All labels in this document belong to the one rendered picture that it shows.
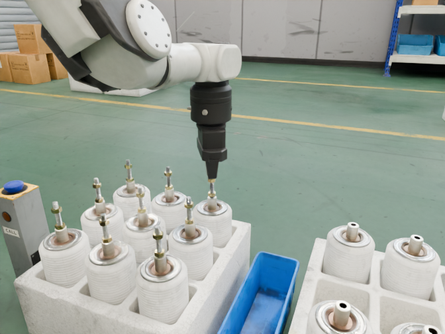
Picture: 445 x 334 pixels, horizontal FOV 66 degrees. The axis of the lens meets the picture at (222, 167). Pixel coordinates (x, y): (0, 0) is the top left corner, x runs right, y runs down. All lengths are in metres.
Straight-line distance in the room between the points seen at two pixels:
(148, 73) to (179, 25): 5.89
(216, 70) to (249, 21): 5.23
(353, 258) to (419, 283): 0.13
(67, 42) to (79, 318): 0.52
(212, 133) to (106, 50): 0.31
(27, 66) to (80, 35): 3.90
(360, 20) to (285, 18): 1.06
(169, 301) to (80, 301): 0.18
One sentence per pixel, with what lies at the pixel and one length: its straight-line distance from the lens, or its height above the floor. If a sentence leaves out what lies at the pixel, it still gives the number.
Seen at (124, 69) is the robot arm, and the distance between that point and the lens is 0.49.
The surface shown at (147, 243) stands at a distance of 0.78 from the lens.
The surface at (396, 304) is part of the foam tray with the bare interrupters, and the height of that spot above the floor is 0.17.
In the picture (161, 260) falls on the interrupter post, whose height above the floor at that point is 0.28.
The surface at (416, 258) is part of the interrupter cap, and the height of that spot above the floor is 0.25.
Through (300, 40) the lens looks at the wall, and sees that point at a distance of 5.65.
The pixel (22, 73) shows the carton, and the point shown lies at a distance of 4.44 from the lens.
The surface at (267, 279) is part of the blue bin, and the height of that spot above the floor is 0.04.
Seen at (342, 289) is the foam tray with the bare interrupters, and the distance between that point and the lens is 0.78.
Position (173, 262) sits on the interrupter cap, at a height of 0.25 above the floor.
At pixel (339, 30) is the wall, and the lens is 5.57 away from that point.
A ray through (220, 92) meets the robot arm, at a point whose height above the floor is 0.54.
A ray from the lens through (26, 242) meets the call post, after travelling 0.93.
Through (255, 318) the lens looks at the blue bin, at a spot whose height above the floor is 0.00.
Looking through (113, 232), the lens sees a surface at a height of 0.22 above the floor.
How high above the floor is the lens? 0.68
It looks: 24 degrees down
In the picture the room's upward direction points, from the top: straight up
